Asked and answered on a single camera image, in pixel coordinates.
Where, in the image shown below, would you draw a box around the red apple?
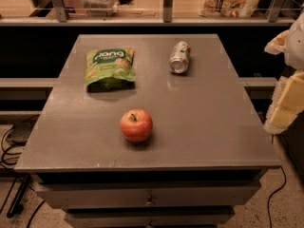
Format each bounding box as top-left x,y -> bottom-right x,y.
120,108 -> 153,143

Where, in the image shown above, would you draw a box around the green snack bag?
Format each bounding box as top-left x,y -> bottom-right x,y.
85,47 -> 136,90

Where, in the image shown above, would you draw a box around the silver soda can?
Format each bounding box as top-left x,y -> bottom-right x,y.
169,41 -> 191,74

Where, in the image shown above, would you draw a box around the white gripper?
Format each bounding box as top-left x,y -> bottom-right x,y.
264,13 -> 304,134

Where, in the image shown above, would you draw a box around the clear plastic container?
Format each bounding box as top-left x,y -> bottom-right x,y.
82,0 -> 118,17

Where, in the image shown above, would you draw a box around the grey drawer cabinet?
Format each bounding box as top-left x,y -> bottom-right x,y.
16,34 -> 281,228

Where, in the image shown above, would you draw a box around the printed snack bag on shelf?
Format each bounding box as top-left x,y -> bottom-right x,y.
199,0 -> 259,18

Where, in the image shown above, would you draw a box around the black cable on right floor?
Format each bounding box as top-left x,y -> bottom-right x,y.
266,165 -> 288,228

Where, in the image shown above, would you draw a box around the metal drawer knob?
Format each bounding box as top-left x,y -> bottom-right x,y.
145,196 -> 155,206

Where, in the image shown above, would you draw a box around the grey shelf rail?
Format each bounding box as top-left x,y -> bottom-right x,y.
0,17 -> 294,27

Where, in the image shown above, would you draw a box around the black cables on left floor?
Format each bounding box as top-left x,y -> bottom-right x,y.
0,114 -> 46,228

